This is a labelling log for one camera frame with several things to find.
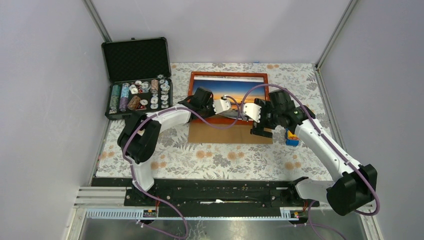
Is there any black poker chip case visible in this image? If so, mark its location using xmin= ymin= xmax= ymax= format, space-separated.
xmin=101 ymin=37 xmax=172 ymax=121

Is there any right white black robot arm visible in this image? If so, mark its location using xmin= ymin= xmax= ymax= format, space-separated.
xmin=242 ymin=87 xmax=381 ymax=216

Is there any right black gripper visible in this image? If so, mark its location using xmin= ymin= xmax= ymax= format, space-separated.
xmin=250 ymin=98 xmax=281 ymax=139

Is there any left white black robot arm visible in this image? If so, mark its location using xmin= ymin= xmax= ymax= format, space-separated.
xmin=117 ymin=87 xmax=215 ymax=206

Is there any blue yellow toy block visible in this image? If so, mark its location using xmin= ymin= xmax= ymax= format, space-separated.
xmin=284 ymin=128 xmax=300 ymax=147

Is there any brown frame backing board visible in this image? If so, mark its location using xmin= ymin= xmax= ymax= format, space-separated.
xmin=188 ymin=122 xmax=273 ymax=145

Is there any aluminium rail frame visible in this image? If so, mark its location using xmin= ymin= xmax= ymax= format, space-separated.
xmin=74 ymin=187 xmax=307 ymax=221

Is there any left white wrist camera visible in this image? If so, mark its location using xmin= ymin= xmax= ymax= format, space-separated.
xmin=212 ymin=95 xmax=232 ymax=115

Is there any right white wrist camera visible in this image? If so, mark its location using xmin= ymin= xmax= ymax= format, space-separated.
xmin=242 ymin=102 xmax=265 ymax=123

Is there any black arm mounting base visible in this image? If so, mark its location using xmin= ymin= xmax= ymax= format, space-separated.
xmin=91 ymin=177 xmax=328 ymax=218

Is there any orange wooden photo frame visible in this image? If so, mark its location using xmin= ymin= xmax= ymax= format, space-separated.
xmin=188 ymin=71 xmax=270 ymax=106

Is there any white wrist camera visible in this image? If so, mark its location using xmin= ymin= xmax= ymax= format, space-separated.
xmin=212 ymin=95 xmax=232 ymax=115
xmin=242 ymin=102 xmax=265 ymax=123

